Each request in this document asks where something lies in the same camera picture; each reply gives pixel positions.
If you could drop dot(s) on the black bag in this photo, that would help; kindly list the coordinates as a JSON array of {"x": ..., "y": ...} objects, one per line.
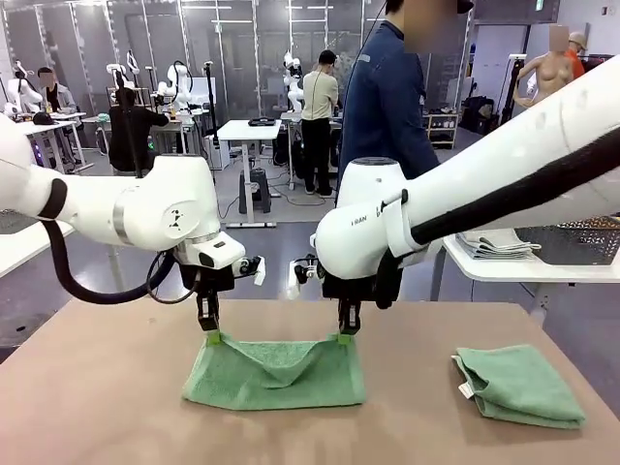
[{"x": 477, "y": 114}]

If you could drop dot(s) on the large white rounded table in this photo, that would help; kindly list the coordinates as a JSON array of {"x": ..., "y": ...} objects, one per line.
[{"x": 508, "y": 269}]

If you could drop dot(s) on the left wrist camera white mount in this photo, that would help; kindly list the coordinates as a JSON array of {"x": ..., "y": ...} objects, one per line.
[{"x": 252, "y": 269}]

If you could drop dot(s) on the clothes rack with dark garments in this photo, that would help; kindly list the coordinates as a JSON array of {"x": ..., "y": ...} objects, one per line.
[{"x": 598, "y": 63}]

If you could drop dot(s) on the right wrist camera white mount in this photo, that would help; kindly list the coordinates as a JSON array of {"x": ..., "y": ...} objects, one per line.
[{"x": 302, "y": 273}]

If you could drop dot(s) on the computer tower with coloured lights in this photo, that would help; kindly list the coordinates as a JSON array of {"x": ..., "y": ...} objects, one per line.
[{"x": 298, "y": 155}]

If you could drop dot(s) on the small white standing desk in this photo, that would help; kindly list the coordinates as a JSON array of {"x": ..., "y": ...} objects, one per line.
[{"x": 249, "y": 130}]

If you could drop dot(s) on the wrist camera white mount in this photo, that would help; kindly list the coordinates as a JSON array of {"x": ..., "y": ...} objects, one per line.
[
  {"x": 302, "y": 273},
  {"x": 252, "y": 269}
]

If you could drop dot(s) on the black stand with white top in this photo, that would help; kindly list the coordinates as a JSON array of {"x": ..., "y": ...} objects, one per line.
[{"x": 511, "y": 92}]

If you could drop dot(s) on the grey background robot desk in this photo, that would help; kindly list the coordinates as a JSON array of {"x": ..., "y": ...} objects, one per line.
[{"x": 186, "y": 126}]

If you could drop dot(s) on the seated person in black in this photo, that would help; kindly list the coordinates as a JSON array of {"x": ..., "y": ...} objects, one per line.
[{"x": 126, "y": 140}]

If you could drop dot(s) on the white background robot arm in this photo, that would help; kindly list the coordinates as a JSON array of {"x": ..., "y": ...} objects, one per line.
[
  {"x": 176, "y": 87},
  {"x": 118, "y": 70},
  {"x": 295, "y": 97},
  {"x": 21, "y": 92}
]

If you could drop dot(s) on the white background desk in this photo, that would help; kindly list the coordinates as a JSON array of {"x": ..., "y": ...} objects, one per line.
[{"x": 53, "y": 128}]

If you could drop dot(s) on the white shoe shelf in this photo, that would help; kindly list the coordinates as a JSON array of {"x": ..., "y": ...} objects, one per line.
[{"x": 443, "y": 131}]

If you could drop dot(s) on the seated person in grey jacket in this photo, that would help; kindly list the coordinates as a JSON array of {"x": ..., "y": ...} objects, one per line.
[{"x": 58, "y": 97}]

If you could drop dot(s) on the person in denim jacket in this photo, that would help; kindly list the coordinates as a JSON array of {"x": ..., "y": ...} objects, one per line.
[{"x": 382, "y": 111}]

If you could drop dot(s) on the black round base plate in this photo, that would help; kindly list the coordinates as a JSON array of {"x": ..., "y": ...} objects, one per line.
[{"x": 12, "y": 334}]

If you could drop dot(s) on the grey step stool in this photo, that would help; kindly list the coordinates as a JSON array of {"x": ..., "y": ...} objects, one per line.
[{"x": 259, "y": 191}]

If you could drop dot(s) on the black camera pole stand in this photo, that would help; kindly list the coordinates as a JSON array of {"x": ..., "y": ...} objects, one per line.
[{"x": 127, "y": 116}]

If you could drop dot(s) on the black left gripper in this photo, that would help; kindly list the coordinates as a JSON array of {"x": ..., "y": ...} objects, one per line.
[{"x": 208, "y": 281}]

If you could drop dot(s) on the black cap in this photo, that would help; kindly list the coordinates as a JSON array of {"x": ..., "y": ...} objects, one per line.
[{"x": 42, "y": 117}]

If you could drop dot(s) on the mannequin in orange shirt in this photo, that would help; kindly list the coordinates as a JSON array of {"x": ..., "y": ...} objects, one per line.
[{"x": 576, "y": 53}]

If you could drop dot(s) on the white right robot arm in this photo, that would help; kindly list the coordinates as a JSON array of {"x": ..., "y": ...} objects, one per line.
[{"x": 368, "y": 227}]

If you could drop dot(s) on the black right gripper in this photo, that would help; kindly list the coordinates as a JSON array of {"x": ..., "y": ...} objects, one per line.
[{"x": 349, "y": 288}]

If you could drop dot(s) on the green terry towel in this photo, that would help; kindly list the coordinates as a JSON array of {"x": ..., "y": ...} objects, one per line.
[
  {"x": 518, "y": 387},
  {"x": 227, "y": 378}
]

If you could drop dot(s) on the black slim tripod stand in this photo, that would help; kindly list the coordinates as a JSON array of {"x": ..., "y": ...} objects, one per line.
[{"x": 211, "y": 106}]

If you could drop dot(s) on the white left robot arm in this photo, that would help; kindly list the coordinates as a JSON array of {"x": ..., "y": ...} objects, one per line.
[{"x": 160, "y": 194}]

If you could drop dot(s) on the standing person in cream top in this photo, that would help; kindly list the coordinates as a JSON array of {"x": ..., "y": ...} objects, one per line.
[{"x": 319, "y": 97}]

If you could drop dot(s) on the beige mannequin in black trousers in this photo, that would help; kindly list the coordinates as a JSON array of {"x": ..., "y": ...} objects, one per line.
[{"x": 549, "y": 77}]

